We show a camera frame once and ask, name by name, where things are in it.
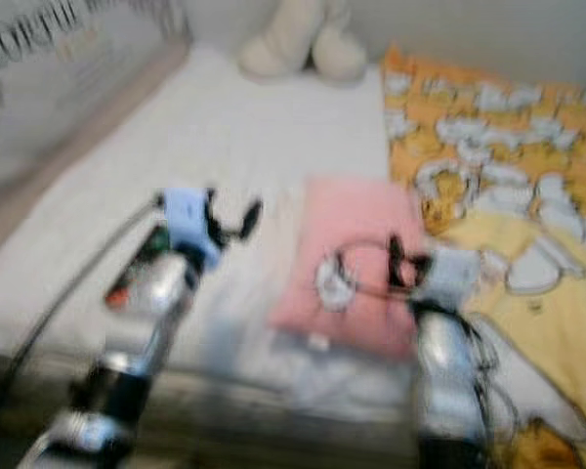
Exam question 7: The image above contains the pink pillow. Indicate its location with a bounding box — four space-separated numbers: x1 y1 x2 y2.
269 176 431 364

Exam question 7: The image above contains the yellow cartoon print blanket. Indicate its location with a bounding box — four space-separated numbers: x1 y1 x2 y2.
381 44 586 469

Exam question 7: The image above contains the white mattress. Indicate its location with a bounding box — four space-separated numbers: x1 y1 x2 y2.
0 44 423 423

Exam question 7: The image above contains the cream plush toy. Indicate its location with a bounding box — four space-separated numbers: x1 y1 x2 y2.
239 0 368 84

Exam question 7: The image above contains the lettered headboard panel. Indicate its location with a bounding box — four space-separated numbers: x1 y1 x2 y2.
0 0 192 240

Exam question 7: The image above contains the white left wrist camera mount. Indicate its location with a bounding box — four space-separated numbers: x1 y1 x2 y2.
163 188 222 271

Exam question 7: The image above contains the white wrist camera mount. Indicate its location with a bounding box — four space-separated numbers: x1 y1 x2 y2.
425 247 484 310
163 188 222 271

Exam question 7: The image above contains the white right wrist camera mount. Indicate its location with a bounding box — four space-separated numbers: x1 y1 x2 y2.
425 247 484 310

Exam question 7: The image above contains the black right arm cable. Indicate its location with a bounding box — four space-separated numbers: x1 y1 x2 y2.
335 234 519 469

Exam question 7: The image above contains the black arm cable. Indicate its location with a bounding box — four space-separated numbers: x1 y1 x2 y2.
335 234 519 469
0 193 169 436

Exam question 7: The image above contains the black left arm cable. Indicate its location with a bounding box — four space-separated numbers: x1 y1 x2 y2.
0 193 169 436

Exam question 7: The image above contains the grey bed frame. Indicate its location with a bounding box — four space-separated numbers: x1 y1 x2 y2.
0 352 431 469

